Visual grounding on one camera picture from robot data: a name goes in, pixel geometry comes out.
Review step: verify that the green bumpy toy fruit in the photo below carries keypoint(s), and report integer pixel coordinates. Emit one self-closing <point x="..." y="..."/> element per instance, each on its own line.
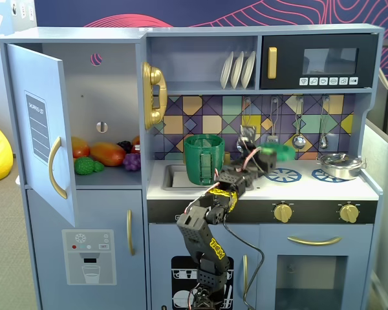
<point x="84" y="166"/>

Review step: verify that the white toy plate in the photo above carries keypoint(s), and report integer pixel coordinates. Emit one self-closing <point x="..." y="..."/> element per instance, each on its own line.
<point x="236" y="69"/>
<point x="248" y="68"/>
<point x="226" y="71"/>

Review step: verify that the steel toy pot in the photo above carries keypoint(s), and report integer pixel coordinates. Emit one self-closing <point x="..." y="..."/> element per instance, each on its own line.
<point x="339" y="172"/>

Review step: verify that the green round lid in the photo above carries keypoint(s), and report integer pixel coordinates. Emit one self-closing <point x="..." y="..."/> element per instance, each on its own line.
<point x="284" y="151"/>

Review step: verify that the blue oven door with window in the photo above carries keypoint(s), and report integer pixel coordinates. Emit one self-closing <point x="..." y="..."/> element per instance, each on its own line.
<point x="271" y="245"/>

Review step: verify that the large orange red toy mango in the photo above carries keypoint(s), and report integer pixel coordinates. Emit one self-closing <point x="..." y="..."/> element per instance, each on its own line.
<point x="106" y="155"/>

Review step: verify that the red toy fruit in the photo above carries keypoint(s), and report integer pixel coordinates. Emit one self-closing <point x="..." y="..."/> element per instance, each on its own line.
<point x="135" y="149"/>

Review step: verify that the hanging steel slotted utensil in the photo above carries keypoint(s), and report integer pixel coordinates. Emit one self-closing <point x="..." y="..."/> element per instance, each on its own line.
<point x="272" y="139"/>

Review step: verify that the small orange red toy mango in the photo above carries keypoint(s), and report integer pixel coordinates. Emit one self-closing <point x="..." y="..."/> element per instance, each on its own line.
<point x="79" y="148"/>

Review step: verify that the hanging steel spoon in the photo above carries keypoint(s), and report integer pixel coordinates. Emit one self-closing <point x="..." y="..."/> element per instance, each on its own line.
<point x="323" y="142"/>

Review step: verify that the gold faucet knob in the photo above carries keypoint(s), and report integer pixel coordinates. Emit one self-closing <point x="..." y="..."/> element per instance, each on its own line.
<point x="227" y="157"/>

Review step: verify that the purple toy grapes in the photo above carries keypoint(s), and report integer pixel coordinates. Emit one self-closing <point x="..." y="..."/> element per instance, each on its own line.
<point x="132" y="161"/>

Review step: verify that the orange toy fruit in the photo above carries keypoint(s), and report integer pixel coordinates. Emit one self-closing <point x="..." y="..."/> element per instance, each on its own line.
<point x="136" y="140"/>

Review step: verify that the gold toy telephone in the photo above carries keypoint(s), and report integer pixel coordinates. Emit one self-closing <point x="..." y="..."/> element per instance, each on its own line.
<point x="155" y="77"/>

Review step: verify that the gold stove knob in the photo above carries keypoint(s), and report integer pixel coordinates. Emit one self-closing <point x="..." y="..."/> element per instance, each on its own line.
<point x="283" y="212"/>
<point x="349" y="213"/>

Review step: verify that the grey toy sink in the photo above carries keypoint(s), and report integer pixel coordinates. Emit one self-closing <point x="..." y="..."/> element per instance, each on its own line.
<point x="178" y="181"/>

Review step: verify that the yellow round object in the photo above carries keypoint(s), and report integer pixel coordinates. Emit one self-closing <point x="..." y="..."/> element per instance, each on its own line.
<point x="244" y="274"/>

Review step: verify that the black toy microwave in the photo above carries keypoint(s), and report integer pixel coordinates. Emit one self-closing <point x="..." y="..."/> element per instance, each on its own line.
<point x="287" y="64"/>

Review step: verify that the blue fridge door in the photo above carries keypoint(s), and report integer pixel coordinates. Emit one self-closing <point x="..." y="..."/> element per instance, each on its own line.
<point x="19" y="80"/>

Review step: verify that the white office partition panel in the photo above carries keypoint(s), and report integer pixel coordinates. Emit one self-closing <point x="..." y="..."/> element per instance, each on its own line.
<point x="384" y="193"/>

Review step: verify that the hanging steel ladle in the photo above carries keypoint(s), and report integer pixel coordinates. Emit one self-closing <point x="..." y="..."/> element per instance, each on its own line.
<point x="299" y="142"/>

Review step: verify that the blue toy kitchen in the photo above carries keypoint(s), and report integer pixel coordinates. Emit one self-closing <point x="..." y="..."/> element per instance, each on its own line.
<point x="197" y="64"/>

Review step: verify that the black toy berries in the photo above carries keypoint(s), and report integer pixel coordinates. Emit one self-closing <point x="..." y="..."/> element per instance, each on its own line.
<point x="125" y="146"/>

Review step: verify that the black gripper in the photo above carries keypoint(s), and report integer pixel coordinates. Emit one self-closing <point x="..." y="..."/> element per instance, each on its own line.
<point x="267" y="160"/>

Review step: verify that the blue dishwasher door with print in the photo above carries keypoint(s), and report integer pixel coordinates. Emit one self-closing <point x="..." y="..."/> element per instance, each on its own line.
<point x="161" y="245"/>

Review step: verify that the blue freezer door with dispenser print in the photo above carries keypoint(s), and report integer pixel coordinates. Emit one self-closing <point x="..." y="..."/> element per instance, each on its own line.
<point x="51" y="213"/>

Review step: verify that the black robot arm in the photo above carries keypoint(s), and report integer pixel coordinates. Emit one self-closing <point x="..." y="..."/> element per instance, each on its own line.
<point x="197" y="235"/>

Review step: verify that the steel pot lid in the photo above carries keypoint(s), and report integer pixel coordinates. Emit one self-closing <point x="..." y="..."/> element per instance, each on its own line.
<point x="338" y="159"/>

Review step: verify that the green ribbed recipient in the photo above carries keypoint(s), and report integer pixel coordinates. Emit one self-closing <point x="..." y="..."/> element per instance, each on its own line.
<point x="194" y="161"/>

